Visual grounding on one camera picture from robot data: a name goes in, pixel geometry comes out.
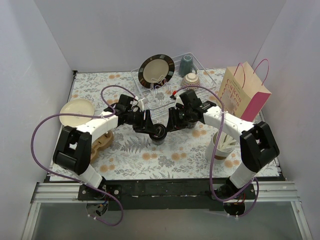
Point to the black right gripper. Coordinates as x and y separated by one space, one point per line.
173 118

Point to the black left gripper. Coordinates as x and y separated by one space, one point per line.
145 121

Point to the black cup lid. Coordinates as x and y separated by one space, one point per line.
160 132

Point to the dark translucent takeout cup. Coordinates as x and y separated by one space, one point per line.
158 142

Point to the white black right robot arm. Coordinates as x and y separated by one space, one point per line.
258 146

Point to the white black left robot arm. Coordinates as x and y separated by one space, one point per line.
73 149

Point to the floral tablecloth mat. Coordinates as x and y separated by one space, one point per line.
134 156

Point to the patterned ceramic bowl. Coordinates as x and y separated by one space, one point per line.
191 80

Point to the brown cardboard cup carrier stack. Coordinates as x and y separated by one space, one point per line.
100 144

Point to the dark rimmed plate in rack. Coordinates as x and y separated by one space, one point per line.
156 71

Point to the grey green mug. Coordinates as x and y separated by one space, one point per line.
187 66

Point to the white cup with stirrers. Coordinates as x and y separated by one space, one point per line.
224 146

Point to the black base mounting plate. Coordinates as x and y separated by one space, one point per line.
173 194

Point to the cream plate on table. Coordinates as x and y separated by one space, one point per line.
80 107

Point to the white wire dish rack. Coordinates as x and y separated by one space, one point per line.
158 100

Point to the paper bag pink handles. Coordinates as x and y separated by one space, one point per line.
242 92

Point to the aluminium frame rail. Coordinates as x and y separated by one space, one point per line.
270 210

